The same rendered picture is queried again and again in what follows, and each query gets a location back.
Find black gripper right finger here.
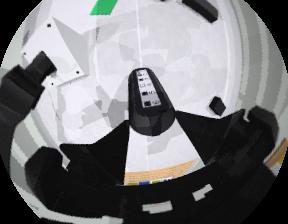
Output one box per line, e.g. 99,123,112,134
176,108,246,165

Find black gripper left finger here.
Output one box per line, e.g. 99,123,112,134
59,119,131,185

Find dark grey switch panel with green rocker switches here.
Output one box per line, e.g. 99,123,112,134
128,67,176,137

